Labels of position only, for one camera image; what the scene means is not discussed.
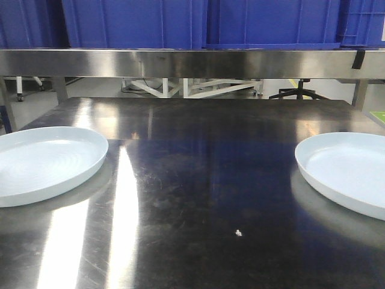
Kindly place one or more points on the steel shelf leg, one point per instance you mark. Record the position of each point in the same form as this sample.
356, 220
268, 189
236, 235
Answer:
359, 95
59, 85

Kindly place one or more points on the black tape strip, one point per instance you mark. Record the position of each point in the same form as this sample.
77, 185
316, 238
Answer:
358, 59

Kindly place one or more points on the blue plastic crate right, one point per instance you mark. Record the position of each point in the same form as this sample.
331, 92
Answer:
282, 25

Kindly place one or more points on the blue plastic crate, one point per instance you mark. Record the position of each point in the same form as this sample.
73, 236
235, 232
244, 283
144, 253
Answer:
282, 25
136, 24
33, 24

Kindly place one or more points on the black office chair base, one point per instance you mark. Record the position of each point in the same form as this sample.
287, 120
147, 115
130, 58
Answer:
299, 92

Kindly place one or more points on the steel shelf leg right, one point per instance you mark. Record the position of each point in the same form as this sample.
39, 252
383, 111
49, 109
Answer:
359, 95

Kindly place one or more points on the white cart leg with caster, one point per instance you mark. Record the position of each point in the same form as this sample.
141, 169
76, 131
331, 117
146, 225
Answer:
19, 86

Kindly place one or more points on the steel shelf leg left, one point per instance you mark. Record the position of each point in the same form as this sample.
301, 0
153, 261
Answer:
59, 85

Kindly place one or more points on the blue plastic crate left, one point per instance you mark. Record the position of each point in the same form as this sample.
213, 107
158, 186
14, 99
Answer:
33, 24

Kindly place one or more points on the blue plastic crate centre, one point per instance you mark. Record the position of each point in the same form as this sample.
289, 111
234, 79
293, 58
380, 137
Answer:
136, 24

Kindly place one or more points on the stainless steel shelf rail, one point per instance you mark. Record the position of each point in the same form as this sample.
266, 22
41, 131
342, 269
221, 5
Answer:
165, 63

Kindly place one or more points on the pale blue plate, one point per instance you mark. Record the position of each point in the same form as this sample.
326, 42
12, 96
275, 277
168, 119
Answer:
42, 163
347, 168

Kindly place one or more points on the white metal frame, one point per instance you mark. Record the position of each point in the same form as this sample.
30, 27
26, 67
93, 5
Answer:
189, 88

